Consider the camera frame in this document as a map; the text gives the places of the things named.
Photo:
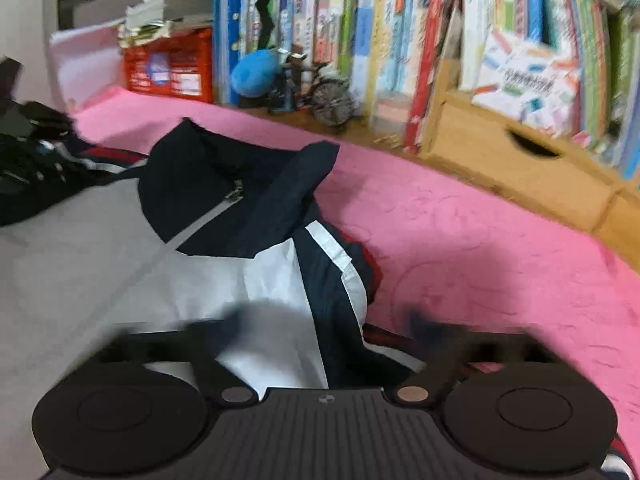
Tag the blue plush ball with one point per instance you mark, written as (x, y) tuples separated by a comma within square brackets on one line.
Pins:
[(254, 74)]

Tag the row of colourful shelf books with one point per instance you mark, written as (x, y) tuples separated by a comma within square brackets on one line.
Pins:
[(370, 35)]

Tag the row of tall blue books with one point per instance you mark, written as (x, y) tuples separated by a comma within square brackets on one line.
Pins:
[(232, 10)]

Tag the pink rabbit print blanket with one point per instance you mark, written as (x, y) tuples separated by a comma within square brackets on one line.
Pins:
[(475, 260)]

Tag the red plastic crate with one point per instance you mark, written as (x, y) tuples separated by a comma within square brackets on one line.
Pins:
[(170, 67)]

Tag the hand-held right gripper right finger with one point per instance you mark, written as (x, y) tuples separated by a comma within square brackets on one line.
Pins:
[(441, 346)]

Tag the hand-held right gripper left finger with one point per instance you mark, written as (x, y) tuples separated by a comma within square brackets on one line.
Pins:
[(210, 334)]

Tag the row of pastel spine books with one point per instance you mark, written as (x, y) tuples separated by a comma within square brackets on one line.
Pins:
[(575, 10)]

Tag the navy and white zip jacket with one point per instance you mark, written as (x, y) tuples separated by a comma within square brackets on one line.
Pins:
[(250, 260)]

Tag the miniature black bicycle model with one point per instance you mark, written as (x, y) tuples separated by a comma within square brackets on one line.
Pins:
[(325, 95)]

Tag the white box with colourful print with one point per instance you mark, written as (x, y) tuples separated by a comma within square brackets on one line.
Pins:
[(530, 85)]

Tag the stack of papers and booklets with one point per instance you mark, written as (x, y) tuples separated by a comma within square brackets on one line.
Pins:
[(170, 5)]

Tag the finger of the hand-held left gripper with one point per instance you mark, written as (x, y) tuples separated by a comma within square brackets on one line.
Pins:
[(40, 165), (50, 117)]

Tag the wooden desktop drawer organizer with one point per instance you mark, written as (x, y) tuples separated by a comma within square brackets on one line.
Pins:
[(500, 160)]

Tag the pink translucent container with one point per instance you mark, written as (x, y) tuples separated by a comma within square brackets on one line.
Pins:
[(391, 112)]

